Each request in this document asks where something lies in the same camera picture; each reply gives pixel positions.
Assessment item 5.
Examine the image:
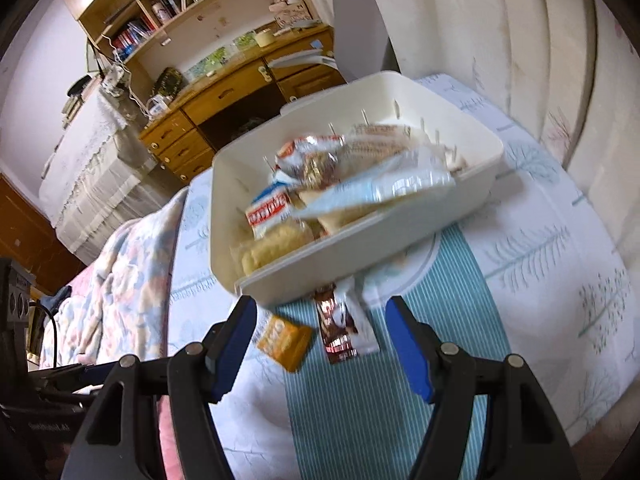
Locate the orange snack packet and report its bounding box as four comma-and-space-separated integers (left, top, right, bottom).
253, 312, 314, 373

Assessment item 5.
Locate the brown coffee sachet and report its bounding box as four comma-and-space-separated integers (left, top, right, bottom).
312, 278, 380, 364

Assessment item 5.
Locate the puffed rice cake pack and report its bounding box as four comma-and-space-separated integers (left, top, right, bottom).
231, 219, 314, 276

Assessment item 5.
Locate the red striped snack packet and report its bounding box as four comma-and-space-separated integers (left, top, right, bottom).
245, 183, 293, 238

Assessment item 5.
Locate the clear bread snack bag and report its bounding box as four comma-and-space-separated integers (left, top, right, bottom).
292, 148, 456, 235

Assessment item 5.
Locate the clear cracker pack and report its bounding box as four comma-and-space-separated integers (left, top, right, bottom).
346, 124, 469, 174

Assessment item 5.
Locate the red dates snack packet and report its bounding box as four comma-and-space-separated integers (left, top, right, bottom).
274, 136, 345, 190

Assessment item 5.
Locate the floral fleece blanket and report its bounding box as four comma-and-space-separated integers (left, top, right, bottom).
40, 188, 186, 368

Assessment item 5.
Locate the tree print tablecloth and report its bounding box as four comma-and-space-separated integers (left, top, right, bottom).
167, 74, 640, 480

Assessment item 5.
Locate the brown wooden door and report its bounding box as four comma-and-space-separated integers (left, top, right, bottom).
0, 176, 86, 295

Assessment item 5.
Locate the white lace covered cabinet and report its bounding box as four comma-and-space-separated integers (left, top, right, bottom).
39, 89, 179, 264

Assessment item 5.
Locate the white plastic storage bin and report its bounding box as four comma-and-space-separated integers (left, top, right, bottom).
210, 72, 503, 307

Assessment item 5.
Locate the wooden desk with drawers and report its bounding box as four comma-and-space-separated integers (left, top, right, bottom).
139, 25, 344, 184

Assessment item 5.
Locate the grey office chair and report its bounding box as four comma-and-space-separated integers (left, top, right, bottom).
267, 0, 402, 84

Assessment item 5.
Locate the floral white curtain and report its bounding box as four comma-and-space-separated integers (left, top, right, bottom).
375, 0, 639, 271

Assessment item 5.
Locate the wooden bookshelf hutch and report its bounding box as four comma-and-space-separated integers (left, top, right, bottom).
56, 0, 327, 82

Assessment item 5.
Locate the black cable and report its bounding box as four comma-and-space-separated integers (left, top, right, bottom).
29, 301, 59, 369

